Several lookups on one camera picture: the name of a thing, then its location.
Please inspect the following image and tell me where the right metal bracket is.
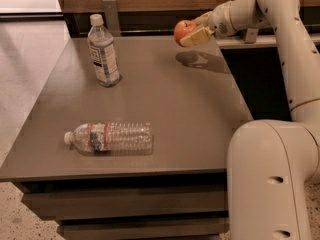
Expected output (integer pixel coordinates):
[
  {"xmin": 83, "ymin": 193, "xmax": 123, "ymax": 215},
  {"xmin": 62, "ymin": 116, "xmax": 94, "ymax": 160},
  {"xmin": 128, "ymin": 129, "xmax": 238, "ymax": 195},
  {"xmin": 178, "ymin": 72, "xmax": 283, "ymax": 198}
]
[{"xmin": 241, "ymin": 28, "xmax": 259, "ymax": 44}]

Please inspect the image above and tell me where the upright clear water bottle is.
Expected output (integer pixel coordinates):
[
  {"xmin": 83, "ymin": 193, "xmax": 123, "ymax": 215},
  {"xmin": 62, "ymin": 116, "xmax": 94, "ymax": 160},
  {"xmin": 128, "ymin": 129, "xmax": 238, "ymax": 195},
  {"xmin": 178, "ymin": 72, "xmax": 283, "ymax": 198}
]
[{"xmin": 88, "ymin": 14, "xmax": 120, "ymax": 87}]

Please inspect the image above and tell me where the grey drawer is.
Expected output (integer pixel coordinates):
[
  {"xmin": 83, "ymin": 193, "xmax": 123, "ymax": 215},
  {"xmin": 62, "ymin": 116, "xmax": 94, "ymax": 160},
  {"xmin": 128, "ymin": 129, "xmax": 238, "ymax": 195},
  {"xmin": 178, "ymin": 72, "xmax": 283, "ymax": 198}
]
[
  {"xmin": 57, "ymin": 216, "xmax": 228, "ymax": 240},
  {"xmin": 22, "ymin": 185, "xmax": 227, "ymax": 220}
]

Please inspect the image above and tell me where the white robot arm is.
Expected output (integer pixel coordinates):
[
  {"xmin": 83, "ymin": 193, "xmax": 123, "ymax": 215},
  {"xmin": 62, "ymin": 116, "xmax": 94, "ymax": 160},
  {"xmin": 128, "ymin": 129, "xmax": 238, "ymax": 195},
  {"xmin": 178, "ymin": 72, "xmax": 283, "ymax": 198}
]
[{"xmin": 174, "ymin": 0, "xmax": 320, "ymax": 240}]

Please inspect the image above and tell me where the red apple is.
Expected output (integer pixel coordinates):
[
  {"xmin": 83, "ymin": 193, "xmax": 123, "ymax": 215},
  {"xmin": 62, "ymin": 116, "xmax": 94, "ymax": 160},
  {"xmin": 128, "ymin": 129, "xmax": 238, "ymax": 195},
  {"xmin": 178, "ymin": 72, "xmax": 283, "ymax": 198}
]
[{"xmin": 174, "ymin": 20, "xmax": 197, "ymax": 45}]

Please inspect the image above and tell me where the lying clear water bottle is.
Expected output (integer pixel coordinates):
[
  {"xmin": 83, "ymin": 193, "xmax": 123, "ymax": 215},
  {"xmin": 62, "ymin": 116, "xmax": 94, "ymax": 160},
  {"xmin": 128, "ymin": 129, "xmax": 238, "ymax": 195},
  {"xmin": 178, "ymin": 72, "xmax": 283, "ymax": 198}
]
[{"xmin": 64, "ymin": 122, "xmax": 153, "ymax": 153}]

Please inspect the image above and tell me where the upper grey drawer front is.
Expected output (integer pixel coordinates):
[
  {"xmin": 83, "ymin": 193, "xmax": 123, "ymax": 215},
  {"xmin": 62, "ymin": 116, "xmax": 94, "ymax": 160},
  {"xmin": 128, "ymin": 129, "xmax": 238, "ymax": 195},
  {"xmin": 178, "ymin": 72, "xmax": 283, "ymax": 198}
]
[{"xmin": 22, "ymin": 185, "xmax": 227, "ymax": 220}]

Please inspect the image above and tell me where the metal bracket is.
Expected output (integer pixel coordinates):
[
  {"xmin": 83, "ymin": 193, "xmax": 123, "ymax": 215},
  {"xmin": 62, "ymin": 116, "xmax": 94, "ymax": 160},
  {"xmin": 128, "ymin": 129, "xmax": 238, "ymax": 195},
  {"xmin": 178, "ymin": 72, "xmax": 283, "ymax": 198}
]
[
  {"xmin": 103, "ymin": 0, "xmax": 121, "ymax": 37},
  {"xmin": 241, "ymin": 28, "xmax": 259, "ymax": 44}
]

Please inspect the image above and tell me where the grey drawer cabinet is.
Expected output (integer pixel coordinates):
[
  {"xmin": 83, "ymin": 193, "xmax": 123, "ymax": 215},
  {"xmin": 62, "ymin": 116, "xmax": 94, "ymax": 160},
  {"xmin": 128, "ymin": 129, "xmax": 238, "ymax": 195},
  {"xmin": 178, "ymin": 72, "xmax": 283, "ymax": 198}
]
[{"xmin": 0, "ymin": 36, "xmax": 251, "ymax": 227}]

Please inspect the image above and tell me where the lower grey drawer front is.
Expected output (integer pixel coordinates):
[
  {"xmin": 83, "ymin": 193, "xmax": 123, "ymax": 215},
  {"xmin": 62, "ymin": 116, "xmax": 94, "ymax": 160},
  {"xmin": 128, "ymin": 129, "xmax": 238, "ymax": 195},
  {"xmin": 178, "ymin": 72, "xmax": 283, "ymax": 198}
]
[{"xmin": 57, "ymin": 216, "xmax": 228, "ymax": 240}]

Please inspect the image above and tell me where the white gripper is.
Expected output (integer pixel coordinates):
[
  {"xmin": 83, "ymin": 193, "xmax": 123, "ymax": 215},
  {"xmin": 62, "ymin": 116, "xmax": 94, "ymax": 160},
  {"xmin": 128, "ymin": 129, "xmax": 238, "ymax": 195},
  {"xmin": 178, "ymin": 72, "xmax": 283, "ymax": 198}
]
[{"xmin": 180, "ymin": 1, "xmax": 237, "ymax": 47}]

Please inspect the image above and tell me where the left metal bracket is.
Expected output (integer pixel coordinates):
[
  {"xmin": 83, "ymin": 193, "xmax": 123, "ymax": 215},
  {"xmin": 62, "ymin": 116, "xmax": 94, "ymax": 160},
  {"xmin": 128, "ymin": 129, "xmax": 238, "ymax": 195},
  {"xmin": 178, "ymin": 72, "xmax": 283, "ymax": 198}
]
[{"xmin": 103, "ymin": 0, "xmax": 121, "ymax": 37}]

